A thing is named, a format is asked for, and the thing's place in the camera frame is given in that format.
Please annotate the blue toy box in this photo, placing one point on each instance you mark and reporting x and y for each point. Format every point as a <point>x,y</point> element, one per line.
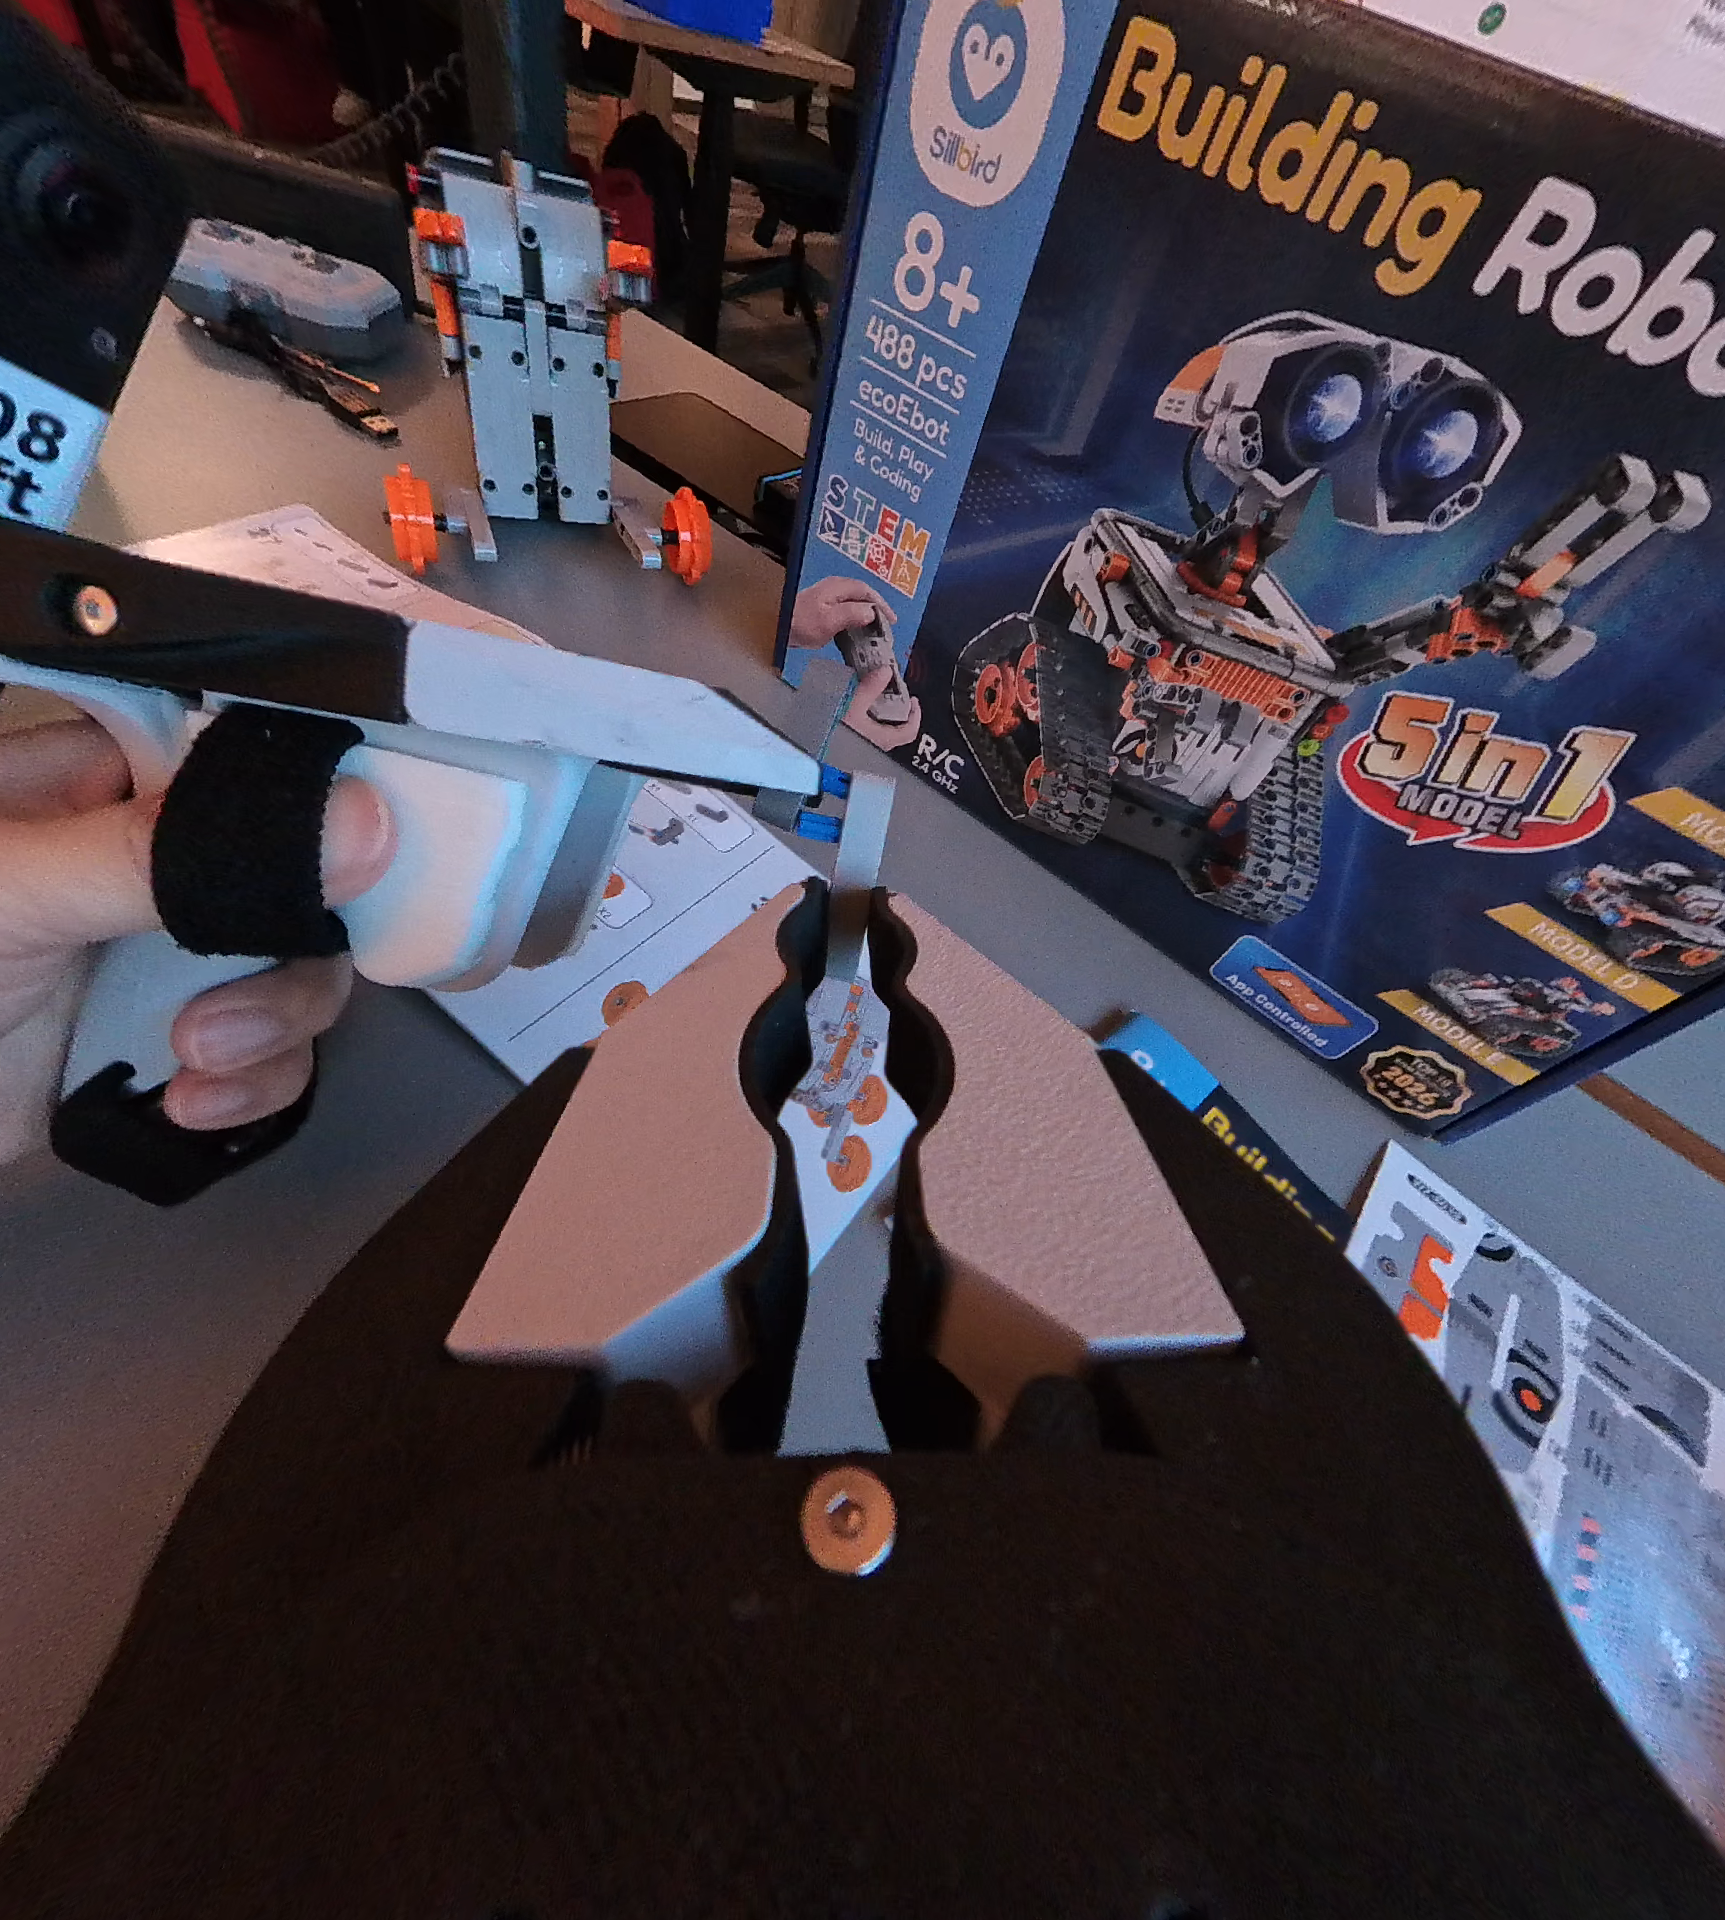
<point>1328,524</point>

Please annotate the grey remote controller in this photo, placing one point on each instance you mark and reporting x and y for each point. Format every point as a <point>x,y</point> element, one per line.
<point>292,293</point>

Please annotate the person's left hand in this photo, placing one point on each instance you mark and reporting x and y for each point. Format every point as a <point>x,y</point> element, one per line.
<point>6,931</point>

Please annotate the grey toy robot model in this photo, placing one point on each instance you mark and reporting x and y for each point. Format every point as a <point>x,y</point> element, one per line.
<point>534,346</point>

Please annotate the light grey holed beam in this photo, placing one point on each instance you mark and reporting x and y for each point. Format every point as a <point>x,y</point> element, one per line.
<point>856,872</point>

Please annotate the black office chair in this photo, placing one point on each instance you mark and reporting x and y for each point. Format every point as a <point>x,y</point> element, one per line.
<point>779,195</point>

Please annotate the dark grey angled beam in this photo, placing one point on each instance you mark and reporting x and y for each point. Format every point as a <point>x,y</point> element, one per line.
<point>814,721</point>

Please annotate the black small device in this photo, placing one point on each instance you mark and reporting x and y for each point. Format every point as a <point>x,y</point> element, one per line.
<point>779,493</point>

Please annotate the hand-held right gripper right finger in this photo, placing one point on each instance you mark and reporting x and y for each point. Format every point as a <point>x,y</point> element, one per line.
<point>1075,1201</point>

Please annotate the blue storage bin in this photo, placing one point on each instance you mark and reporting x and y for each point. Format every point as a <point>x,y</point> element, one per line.
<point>698,16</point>

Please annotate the black upright panel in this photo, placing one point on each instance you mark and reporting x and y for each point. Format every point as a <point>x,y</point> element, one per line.
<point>338,195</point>

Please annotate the open instruction booklet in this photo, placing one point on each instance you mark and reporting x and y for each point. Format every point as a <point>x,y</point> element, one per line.
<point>681,899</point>

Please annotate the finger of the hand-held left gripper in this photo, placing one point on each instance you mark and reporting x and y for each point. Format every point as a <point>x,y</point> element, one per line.
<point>610,706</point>

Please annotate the red bag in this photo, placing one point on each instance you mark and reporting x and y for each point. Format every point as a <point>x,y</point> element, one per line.
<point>233,60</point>

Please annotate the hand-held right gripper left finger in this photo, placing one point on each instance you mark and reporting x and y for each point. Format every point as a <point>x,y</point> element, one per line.
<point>623,1201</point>

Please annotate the dark grey desk column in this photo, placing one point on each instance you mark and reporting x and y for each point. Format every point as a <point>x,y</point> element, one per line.
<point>518,77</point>

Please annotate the sticker sheet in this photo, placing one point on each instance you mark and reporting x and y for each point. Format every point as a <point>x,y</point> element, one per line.
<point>1629,1425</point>

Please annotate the white task sheet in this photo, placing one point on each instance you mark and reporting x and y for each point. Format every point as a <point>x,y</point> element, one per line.
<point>1629,46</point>

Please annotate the orange toy wheel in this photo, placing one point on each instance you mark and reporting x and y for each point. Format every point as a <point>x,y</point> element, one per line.
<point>686,532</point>
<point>411,518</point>

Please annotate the grey desk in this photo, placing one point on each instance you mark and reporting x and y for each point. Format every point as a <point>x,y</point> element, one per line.
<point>51,1425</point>

